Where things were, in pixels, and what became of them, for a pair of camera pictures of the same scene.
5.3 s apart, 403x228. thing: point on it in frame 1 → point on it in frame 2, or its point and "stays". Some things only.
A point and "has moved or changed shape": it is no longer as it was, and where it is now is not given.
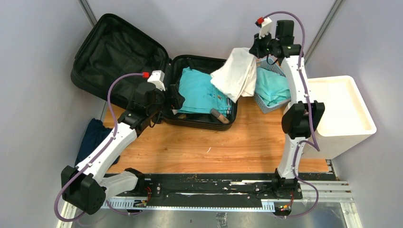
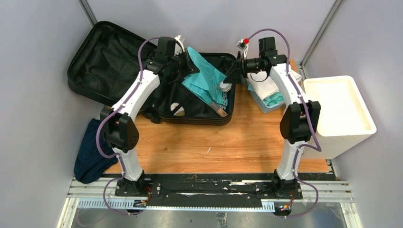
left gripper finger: (176, 99) → (192, 67)
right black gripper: (256, 49) → (235, 76)
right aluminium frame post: (332, 11) stays
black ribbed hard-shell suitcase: (110, 54) has moved or changed shape
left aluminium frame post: (88, 12) stays
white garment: (237, 78) → (266, 88)
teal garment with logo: (201, 94) → (205, 83)
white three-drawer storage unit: (346, 121) stays
